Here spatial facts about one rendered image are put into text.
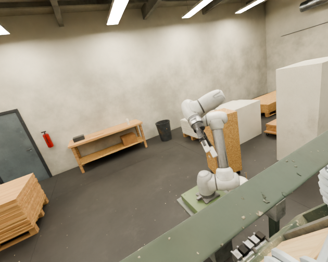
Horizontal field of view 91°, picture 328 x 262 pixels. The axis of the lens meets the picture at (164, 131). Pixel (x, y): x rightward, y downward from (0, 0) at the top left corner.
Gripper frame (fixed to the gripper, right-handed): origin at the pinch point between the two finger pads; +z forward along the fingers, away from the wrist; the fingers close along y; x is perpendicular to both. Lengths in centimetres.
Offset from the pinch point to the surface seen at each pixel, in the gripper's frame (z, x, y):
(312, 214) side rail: 48, 31, -66
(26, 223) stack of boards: -54, -341, -51
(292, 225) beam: 50, 17, -63
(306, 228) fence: 50, 22, -39
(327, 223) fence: 49, 31, -28
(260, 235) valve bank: 51, -7, -69
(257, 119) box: -148, 90, -364
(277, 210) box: 40, 13, -76
